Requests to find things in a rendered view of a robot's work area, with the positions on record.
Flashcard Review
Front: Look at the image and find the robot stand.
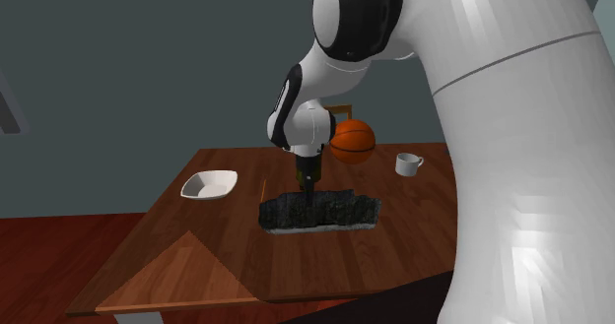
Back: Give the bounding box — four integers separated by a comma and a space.
280, 270, 456, 324

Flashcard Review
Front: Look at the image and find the orange basketball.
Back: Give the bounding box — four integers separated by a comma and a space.
329, 118, 376, 165

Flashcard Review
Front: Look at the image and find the white cup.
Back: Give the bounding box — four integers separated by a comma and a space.
394, 152, 426, 178

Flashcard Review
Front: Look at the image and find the dark rough stone slab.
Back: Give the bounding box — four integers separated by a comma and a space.
258, 188, 383, 235

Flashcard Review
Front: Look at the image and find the wooden chair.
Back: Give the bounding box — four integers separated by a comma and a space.
323, 103, 354, 123

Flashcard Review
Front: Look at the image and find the wooden table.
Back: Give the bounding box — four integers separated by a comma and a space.
64, 142, 460, 324

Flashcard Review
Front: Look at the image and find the white square bowl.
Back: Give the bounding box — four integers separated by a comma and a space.
179, 169, 239, 201

